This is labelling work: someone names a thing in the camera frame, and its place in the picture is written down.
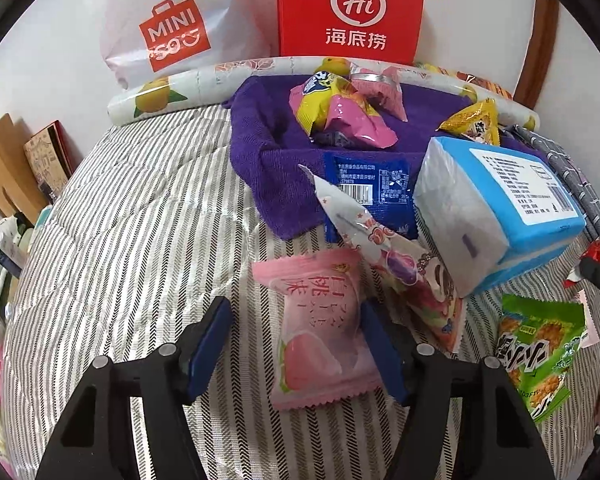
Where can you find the white plastic bag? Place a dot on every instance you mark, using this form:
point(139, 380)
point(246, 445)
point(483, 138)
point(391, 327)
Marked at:
point(180, 25)

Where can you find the red paper bag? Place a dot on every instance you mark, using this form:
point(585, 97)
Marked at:
point(350, 10)

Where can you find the striped table cloth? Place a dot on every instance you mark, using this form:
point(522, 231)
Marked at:
point(145, 240)

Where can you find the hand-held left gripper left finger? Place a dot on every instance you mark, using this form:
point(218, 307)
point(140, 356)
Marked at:
point(207, 350)

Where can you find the pink and yellow snack bag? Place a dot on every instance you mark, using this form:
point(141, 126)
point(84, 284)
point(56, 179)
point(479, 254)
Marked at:
point(350, 120)

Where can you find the red snack packet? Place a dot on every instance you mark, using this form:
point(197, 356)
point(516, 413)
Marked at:
point(599, 250)

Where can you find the brown patterned box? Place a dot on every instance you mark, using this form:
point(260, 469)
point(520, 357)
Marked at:
point(47, 157)

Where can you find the folded grey checked cloth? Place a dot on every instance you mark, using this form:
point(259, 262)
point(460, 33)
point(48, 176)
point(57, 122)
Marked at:
point(575, 170)

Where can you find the pink candy packet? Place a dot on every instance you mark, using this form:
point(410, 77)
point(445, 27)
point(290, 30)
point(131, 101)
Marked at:
point(387, 100)

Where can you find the long white candy packet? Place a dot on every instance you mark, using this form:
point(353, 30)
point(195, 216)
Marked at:
point(405, 265)

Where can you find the green snack packet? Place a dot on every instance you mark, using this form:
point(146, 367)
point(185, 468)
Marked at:
point(535, 355)

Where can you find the wooden headboard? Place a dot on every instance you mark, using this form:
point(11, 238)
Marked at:
point(0, 165)

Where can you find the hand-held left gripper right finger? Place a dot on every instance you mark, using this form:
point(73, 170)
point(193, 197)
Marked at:
point(387, 360)

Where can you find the orange chips bag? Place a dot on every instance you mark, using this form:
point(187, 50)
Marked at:
point(487, 86)

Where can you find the fruit-print paper roll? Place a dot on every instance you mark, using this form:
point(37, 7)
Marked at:
point(205, 85)

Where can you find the wooden door frame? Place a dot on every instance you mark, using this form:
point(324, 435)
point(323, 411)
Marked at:
point(537, 45)

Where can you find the purple cloth basket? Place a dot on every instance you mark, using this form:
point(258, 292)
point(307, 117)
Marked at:
point(270, 130)

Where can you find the blue tissue pack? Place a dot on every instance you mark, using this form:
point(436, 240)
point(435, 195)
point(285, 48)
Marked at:
point(505, 195)

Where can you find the yellow triangular snack packet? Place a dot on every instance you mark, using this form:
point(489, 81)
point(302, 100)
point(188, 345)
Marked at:
point(472, 122)

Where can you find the dark blue snack packet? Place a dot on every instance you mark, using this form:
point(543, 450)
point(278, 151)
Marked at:
point(375, 180)

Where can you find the pink peach snack packet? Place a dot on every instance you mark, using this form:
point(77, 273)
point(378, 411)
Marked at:
point(320, 320)

